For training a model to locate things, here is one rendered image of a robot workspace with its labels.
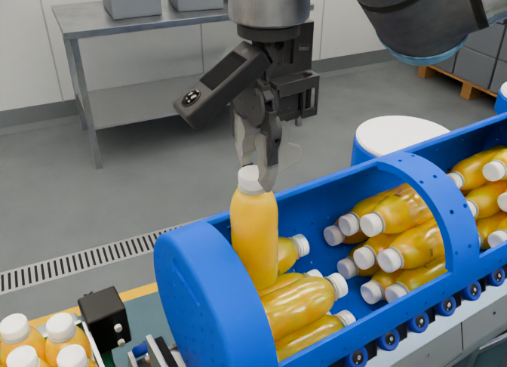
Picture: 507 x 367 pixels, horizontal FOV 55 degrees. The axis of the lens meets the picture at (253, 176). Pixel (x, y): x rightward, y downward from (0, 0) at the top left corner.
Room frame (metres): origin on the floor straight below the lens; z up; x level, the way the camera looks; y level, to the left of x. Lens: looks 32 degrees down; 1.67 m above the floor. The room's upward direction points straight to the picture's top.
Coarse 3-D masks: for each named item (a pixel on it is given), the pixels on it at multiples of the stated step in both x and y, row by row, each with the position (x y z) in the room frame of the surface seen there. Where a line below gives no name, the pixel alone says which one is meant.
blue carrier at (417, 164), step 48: (432, 144) 0.82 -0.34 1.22; (480, 144) 1.05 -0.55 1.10; (288, 192) 0.65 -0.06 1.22; (336, 192) 0.81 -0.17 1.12; (432, 192) 0.65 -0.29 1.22; (192, 240) 0.52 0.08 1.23; (192, 288) 0.48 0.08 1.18; (240, 288) 0.45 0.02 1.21; (432, 288) 0.56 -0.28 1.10; (192, 336) 0.48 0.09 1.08; (240, 336) 0.40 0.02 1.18; (336, 336) 0.46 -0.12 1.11
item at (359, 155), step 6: (354, 138) 1.22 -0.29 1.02; (354, 144) 1.20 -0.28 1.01; (354, 150) 1.19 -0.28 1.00; (360, 150) 1.15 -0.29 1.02; (354, 156) 1.19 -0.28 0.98; (360, 156) 1.15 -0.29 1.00; (366, 156) 1.13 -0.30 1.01; (372, 156) 1.11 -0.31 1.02; (354, 162) 1.18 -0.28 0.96; (360, 162) 1.15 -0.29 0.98
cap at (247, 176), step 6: (246, 168) 0.55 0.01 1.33; (252, 168) 0.55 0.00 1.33; (240, 174) 0.54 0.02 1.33; (246, 174) 0.54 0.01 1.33; (252, 174) 0.54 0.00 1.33; (258, 174) 0.54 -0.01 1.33; (240, 180) 0.53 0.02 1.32; (246, 180) 0.53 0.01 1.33; (252, 180) 0.52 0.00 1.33; (240, 186) 0.54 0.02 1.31; (246, 186) 0.53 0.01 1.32; (252, 186) 0.52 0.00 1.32; (258, 186) 0.53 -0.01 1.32
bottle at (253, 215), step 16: (240, 192) 0.54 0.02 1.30; (256, 192) 0.53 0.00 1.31; (240, 208) 0.52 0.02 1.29; (256, 208) 0.52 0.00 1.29; (272, 208) 0.53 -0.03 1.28; (240, 224) 0.52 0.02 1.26; (256, 224) 0.51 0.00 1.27; (272, 224) 0.52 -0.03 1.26; (240, 240) 0.52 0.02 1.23; (256, 240) 0.51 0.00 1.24; (272, 240) 0.52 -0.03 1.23; (240, 256) 0.52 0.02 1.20; (256, 256) 0.51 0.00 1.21; (272, 256) 0.52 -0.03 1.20; (256, 272) 0.51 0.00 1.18; (272, 272) 0.52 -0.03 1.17; (256, 288) 0.51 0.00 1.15
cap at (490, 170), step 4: (488, 164) 0.85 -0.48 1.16; (492, 164) 0.84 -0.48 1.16; (496, 164) 0.84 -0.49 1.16; (500, 164) 0.84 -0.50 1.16; (484, 168) 0.85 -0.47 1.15; (488, 168) 0.84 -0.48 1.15; (492, 168) 0.84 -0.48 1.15; (496, 168) 0.83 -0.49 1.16; (500, 168) 0.83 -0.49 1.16; (484, 172) 0.85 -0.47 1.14; (488, 172) 0.84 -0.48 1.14; (492, 172) 0.84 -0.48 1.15; (496, 172) 0.83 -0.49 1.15; (500, 172) 0.82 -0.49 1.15; (504, 172) 0.83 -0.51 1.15; (484, 176) 0.85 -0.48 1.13; (488, 176) 0.84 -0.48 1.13; (492, 176) 0.83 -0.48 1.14; (496, 176) 0.83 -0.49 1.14; (500, 176) 0.82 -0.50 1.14; (492, 180) 0.83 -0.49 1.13
